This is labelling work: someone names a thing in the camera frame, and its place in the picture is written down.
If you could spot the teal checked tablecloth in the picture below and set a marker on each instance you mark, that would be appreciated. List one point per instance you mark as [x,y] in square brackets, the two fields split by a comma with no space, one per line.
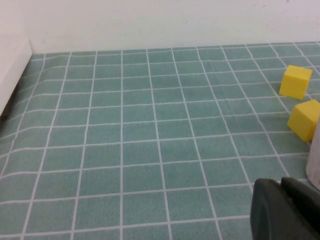
[125,150]

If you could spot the white panel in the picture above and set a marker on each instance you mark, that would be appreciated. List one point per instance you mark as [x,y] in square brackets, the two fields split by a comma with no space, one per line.
[12,75]

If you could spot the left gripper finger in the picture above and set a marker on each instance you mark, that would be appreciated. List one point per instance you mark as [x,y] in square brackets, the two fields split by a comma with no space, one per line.
[280,215]

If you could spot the yellow cube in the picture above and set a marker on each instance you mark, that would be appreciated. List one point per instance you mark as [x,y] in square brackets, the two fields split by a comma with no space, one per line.
[295,82]
[302,120]

